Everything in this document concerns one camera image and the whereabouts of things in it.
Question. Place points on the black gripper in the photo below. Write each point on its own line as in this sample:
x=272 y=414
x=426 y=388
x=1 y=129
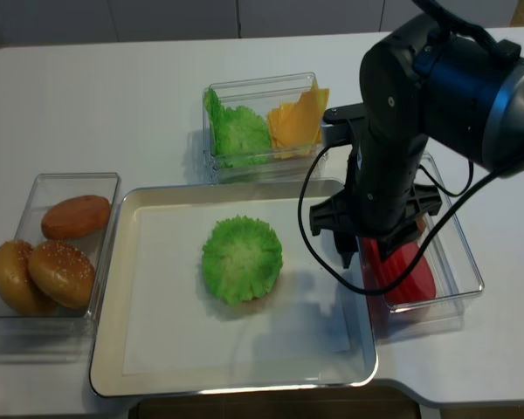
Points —
x=379 y=199

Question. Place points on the black blue robot arm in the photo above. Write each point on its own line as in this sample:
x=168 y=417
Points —
x=439 y=78

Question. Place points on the green lettuce leaf on bun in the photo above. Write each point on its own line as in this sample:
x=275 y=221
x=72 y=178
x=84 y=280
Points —
x=242 y=259

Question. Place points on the yellow cheese slices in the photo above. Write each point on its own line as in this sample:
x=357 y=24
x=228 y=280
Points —
x=295 y=127

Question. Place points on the clear lettuce cheese container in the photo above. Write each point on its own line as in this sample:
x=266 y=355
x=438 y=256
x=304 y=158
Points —
x=260 y=95

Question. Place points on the green lettuce leaves in container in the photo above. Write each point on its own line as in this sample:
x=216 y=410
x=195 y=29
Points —
x=240 y=136

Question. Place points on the clear patty tomato container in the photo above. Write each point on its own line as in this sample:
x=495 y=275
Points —
x=457 y=280

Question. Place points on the red tomato slice stack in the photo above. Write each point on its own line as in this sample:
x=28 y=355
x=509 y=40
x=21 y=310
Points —
x=418 y=286

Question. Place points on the white metal-rimmed tray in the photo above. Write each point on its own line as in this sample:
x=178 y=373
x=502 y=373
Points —
x=354 y=368

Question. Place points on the white paper tray liner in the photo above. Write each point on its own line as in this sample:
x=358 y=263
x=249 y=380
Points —
x=176 y=324

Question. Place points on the orange bun bottom half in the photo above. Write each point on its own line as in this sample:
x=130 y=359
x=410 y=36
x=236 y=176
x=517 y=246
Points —
x=76 y=217

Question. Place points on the sesame bun top right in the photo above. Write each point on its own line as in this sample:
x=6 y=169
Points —
x=63 y=273

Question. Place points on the sesame bun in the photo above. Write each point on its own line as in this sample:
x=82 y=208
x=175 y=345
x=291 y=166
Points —
x=63 y=273
x=17 y=289

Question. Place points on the clear plastic bun container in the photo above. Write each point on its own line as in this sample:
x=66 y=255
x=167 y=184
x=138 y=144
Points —
x=46 y=191

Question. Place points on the sesame bun top left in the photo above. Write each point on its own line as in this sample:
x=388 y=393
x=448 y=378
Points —
x=17 y=289

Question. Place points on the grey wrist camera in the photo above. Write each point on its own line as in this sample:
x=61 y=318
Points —
x=343 y=125

